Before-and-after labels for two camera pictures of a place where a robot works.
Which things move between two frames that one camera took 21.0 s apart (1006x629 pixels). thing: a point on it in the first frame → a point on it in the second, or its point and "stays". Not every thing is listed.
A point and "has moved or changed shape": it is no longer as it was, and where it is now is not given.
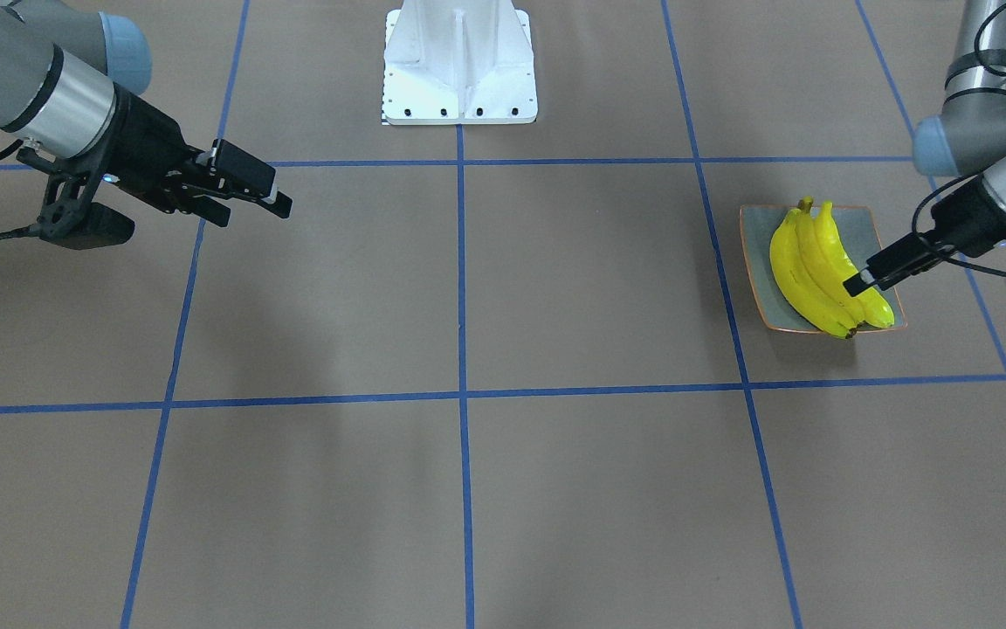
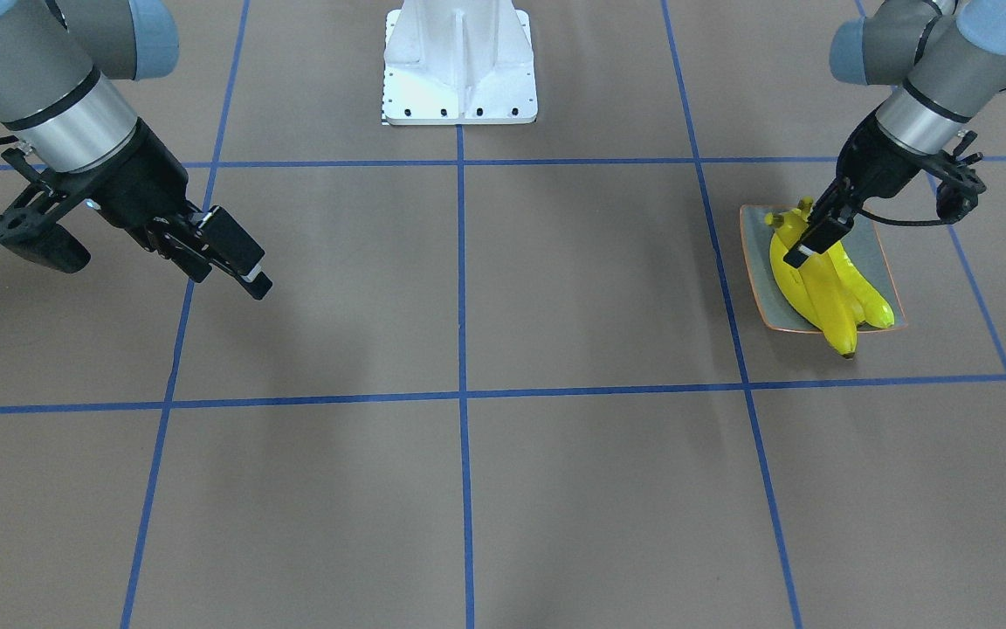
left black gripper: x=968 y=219 → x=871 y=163
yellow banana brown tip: x=788 y=275 has moved or changed shape
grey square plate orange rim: x=864 y=237 stays
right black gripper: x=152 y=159 → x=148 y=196
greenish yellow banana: x=876 y=308 stays
